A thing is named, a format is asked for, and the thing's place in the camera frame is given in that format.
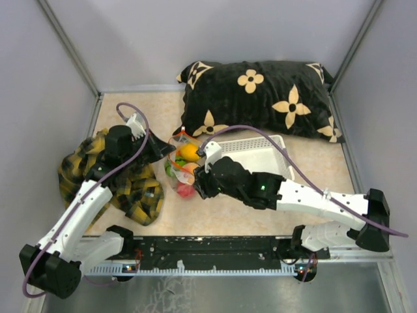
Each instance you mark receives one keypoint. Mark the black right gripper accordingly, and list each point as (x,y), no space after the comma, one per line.
(202,183)

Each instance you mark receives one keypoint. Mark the green striped toy melon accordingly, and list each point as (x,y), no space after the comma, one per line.
(169,166)

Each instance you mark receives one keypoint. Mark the clear zip bag orange zipper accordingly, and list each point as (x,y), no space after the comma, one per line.
(178,140)

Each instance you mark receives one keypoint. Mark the yellow lemon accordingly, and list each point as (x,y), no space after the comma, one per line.
(189,152)

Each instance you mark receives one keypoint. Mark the orange peach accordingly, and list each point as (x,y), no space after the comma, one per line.
(189,168)

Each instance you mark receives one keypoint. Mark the red apple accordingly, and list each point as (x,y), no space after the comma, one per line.
(185,191)

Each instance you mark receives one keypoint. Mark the white perforated plastic basket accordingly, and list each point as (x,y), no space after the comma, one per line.
(259,154)

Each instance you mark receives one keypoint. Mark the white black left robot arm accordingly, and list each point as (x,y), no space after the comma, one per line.
(112,168)

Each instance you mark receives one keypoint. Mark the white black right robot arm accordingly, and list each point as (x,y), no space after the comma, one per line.
(360,219)

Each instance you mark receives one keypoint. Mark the yellow black plaid shirt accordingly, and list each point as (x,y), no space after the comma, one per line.
(136,191)

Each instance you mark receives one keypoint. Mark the black floral plush pillow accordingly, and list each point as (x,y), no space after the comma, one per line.
(287,97)

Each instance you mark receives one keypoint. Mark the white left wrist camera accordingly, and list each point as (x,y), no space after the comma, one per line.
(137,125)

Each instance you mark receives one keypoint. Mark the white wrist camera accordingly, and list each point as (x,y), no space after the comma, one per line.
(137,125)
(212,152)

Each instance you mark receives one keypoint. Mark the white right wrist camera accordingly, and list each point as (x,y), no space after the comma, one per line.
(212,152)

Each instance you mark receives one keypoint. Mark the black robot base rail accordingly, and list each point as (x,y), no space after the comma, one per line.
(208,249)

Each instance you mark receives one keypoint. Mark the aluminium frame rail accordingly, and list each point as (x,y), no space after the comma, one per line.
(241,265)

